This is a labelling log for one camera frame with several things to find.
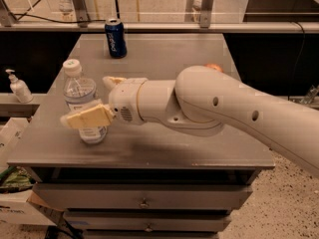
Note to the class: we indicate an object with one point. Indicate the top grey drawer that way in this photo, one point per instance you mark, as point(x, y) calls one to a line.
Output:
point(143, 196)

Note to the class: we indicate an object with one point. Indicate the green item in box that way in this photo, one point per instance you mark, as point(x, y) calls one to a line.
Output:
point(15, 179)

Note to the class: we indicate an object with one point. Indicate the right metal bracket post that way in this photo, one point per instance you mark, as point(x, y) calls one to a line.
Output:
point(205, 13)

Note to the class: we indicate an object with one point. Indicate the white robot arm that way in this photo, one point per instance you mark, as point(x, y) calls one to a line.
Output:
point(200, 101)

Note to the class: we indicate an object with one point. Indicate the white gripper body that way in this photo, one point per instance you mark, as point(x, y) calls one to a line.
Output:
point(125, 101)

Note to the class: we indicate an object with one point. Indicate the metal bracket post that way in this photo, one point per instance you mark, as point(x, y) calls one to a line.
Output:
point(81, 12)
point(205, 13)

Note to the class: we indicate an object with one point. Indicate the grey drawer cabinet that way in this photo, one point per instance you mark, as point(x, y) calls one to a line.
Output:
point(136, 154)

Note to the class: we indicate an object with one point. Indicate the red apple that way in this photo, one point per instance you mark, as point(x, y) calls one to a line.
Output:
point(215, 67)

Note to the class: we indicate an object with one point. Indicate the blue plastic water bottle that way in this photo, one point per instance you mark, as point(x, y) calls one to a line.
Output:
point(79, 90)

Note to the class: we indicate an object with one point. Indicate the metal corner bracket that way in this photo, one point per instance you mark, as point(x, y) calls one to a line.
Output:
point(308, 98)

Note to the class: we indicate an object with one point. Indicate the left metal bracket post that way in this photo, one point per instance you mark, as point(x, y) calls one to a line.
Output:
point(81, 12)

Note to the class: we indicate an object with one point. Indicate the lower grey drawer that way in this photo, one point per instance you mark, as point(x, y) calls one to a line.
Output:
point(153, 221)

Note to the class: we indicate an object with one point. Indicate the white cardboard box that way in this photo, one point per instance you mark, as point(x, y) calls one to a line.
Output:
point(16, 207)

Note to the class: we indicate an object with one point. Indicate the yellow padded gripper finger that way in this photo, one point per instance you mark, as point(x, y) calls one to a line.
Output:
point(112, 82)
point(95, 116)

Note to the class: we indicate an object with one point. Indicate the grey drawer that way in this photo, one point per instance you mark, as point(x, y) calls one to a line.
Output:
point(153, 221)
point(143, 196)

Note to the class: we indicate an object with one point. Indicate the white pump dispenser bottle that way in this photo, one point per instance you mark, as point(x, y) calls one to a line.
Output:
point(19, 88)

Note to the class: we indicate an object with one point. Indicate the blue Pepsi can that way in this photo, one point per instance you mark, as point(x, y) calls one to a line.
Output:
point(115, 34)

